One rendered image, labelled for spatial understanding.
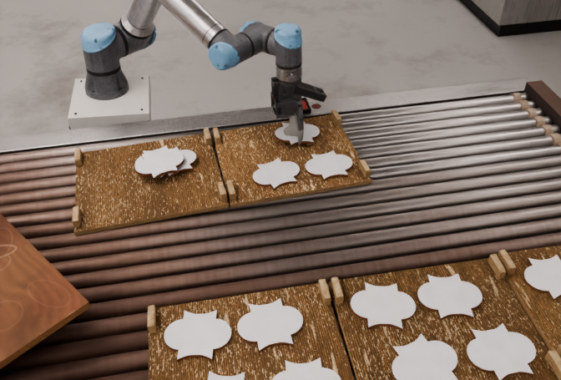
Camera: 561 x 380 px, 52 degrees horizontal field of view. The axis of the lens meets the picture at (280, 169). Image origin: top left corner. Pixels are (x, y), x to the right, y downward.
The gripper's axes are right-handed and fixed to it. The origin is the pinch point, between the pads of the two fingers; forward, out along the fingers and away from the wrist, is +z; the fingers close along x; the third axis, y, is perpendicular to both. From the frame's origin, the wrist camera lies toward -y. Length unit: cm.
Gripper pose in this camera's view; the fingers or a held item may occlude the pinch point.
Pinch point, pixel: (297, 132)
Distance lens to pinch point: 181.6
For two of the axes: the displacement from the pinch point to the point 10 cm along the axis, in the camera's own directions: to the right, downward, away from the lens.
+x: 2.3, 6.1, -7.6
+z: 0.3, 7.7, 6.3
